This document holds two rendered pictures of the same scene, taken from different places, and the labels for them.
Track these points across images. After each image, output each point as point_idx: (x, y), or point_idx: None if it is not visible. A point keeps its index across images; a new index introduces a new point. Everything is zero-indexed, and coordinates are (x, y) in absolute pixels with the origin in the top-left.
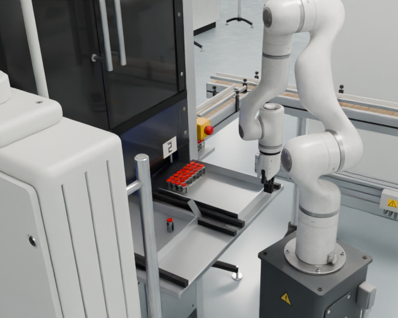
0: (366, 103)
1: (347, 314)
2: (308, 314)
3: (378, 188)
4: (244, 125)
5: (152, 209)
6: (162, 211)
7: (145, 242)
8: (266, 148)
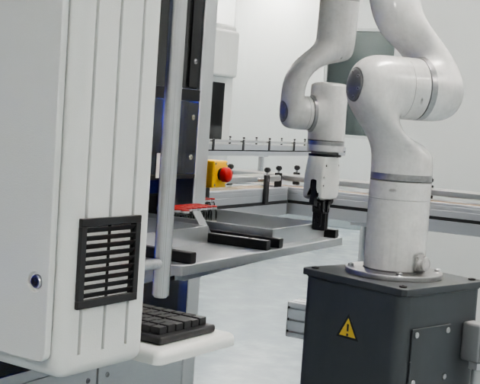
0: (468, 193)
1: (446, 370)
2: (384, 340)
3: None
4: (290, 96)
5: None
6: (150, 229)
7: (174, 2)
8: (319, 144)
